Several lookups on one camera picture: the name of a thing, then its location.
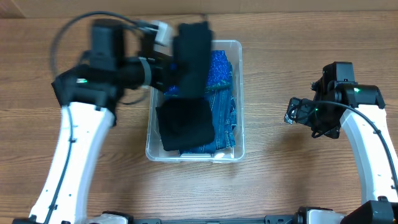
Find small black cloth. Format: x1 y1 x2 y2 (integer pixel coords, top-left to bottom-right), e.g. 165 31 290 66
173 21 213 98

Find square black cloth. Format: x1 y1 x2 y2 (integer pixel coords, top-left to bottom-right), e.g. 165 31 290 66
156 98 215 151

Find sparkly blue cloth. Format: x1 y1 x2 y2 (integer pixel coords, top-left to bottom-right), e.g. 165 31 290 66
163 50 233 97

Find blue denim jeans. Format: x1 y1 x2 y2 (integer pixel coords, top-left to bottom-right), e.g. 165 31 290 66
179 88 237 154

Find clear plastic storage bin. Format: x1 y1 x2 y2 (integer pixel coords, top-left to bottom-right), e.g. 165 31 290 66
146 40 246 163

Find long black cloth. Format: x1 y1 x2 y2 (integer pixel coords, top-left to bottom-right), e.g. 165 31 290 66
51 75 69 106

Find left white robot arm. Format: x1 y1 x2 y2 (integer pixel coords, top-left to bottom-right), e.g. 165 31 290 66
22 19 172 223

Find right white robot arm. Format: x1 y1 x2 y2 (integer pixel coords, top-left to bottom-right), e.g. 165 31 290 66
284 62 397 223

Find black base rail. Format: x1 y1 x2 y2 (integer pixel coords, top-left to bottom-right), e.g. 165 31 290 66
133 213 305 224

